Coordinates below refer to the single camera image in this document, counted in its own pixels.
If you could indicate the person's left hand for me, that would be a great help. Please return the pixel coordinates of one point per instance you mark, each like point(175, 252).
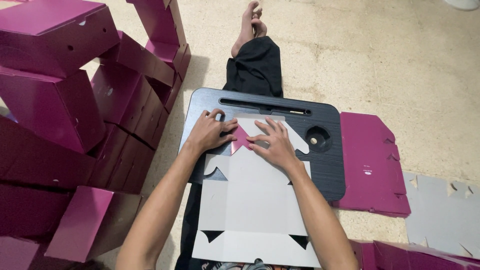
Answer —
point(208, 133)

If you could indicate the black lap desk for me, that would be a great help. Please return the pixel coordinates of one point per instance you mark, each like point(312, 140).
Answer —
point(326, 172)

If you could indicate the white magenta box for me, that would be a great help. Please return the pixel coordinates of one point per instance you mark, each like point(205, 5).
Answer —
point(247, 202)

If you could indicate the pile of assembled magenta boxes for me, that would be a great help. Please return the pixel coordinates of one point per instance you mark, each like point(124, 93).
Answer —
point(48, 33)

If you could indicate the person's black trousers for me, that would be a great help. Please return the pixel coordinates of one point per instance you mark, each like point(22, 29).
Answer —
point(257, 67)

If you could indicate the person's right hand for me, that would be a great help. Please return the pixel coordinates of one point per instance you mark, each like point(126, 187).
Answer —
point(279, 150)

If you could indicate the magenta cardboard box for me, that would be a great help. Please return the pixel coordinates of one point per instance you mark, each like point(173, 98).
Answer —
point(362, 257)
point(420, 258)

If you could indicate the stack of flat grey cardboards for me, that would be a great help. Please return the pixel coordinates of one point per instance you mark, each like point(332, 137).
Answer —
point(438, 213)

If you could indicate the small pale stick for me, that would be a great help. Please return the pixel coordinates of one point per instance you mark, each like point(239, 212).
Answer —
point(297, 112)

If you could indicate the white object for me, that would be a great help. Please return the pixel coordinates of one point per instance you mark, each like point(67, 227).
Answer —
point(463, 3)

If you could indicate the person's printed shirt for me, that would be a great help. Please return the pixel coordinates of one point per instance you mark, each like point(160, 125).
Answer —
point(255, 265)

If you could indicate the person's bare feet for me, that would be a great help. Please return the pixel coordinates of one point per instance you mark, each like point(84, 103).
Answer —
point(245, 30)

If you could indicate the stack of flat magenta cardboards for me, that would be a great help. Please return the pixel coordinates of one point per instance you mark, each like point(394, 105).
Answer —
point(367, 168)

